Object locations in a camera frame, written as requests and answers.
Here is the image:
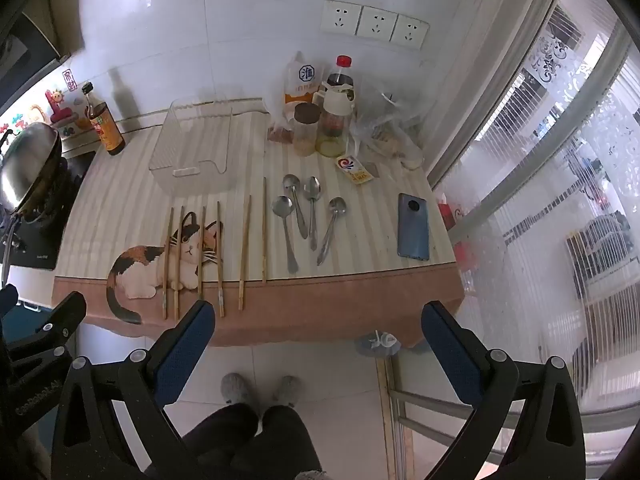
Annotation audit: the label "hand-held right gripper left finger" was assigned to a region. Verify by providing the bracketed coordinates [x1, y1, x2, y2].
[52, 300, 216, 480]

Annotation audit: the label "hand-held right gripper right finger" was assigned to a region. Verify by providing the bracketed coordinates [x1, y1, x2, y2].
[421, 301, 587, 480]

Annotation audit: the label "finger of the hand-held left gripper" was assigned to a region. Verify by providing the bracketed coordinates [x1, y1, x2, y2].
[0, 284, 19, 322]
[9, 291, 87, 362]

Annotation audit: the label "wooden chopstick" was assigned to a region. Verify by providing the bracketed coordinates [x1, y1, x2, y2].
[216, 201, 225, 318]
[197, 206, 207, 301]
[161, 208, 174, 320]
[238, 195, 251, 311]
[261, 176, 268, 283]
[173, 206, 185, 320]

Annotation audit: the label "metal spoon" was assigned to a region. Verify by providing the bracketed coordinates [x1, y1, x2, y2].
[316, 197, 347, 267]
[282, 174, 309, 240]
[271, 196, 300, 275]
[303, 176, 322, 252]

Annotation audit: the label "clear plastic utensil container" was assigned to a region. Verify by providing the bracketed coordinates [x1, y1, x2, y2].
[148, 98, 240, 194]

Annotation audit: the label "black cooktop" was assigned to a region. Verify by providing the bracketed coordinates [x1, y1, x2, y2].
[0, 150, 97, 272]

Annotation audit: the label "grey fluffy slipper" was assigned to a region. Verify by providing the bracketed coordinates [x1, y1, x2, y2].
[272, 376, 304, 407]
[221, 373, 259, 407]

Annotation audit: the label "blue grey shoe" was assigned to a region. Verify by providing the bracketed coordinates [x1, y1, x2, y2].
[356, 331, 401, 359]

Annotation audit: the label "striped cat print tablecloth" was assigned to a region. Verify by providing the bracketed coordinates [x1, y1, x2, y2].
[52, 97, 466, 349]

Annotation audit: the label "person's legs in black pants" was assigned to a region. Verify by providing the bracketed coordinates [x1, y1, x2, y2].
[180, 402, 324, 480]

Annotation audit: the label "red object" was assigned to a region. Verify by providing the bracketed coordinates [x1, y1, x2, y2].
[436, 199, 472, 273]

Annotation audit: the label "metal wok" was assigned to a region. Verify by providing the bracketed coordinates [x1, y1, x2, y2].
[0, 122, 64, 221]

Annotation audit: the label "glass sliding door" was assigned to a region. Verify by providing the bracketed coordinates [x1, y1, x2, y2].
[425, 0, 640, 461]

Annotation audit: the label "brown soy sauce bottle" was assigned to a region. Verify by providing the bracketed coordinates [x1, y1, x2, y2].
[81, 81, 126, 156]

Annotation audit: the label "colourful cartoon sticker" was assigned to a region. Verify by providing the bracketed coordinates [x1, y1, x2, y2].
[0, 67, 92, 137]

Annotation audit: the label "yellow white small packet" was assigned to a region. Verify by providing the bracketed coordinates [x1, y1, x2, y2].
[336, 155, 375, 186]

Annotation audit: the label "clear plastic bag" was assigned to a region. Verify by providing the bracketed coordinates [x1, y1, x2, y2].
[350, 77, 426, 169]

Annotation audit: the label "dark range hood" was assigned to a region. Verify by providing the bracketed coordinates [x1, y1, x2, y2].
[0, 7, 72, 111]

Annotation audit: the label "brown lid seasoning jar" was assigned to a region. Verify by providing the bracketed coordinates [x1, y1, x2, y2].
[293, 102, 322, 157]

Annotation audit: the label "white lid oil dispenser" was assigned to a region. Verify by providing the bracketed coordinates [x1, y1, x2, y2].
[313, 85, 359, 158]

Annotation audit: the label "white salt bag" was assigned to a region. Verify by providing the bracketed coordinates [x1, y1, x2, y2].
[282, 51, 324, 111]

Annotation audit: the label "red cap dark bottle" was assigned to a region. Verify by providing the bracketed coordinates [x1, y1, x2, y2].
[325, 55, 357, 92]

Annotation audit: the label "white wall socket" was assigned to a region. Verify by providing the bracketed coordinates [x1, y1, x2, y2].
[320, 0, 365, 35]
[356, 6, 401, 41]
[391, 14, 430, 50]

